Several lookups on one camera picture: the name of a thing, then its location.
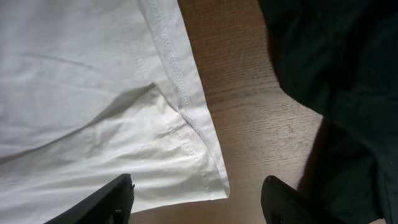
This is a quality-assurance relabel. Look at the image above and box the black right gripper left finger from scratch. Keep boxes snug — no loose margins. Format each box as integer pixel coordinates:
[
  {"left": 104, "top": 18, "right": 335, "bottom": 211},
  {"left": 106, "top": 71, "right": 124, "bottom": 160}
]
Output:
[{"left": 46, "top": 174, "right": 135, "bottom": 224}]

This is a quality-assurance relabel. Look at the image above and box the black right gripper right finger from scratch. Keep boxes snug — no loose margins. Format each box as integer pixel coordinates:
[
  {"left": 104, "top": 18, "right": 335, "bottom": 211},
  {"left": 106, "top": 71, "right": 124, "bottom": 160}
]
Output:
[{"left": 261, "top": 175, "right": 346, "bottom": 224}]

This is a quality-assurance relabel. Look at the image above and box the white t-shirt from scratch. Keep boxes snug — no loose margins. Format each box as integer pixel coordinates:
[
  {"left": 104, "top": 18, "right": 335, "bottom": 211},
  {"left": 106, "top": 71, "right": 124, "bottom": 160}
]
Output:
[{"left": 1, "top": 0, "right": 230, "bottom": 223}]

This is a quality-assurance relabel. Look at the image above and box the black garment pile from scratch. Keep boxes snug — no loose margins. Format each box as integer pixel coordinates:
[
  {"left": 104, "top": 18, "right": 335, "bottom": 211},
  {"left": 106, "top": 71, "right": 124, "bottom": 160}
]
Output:
[{"left": 260, "top": 0, "right": 397, "bottom": 223}]

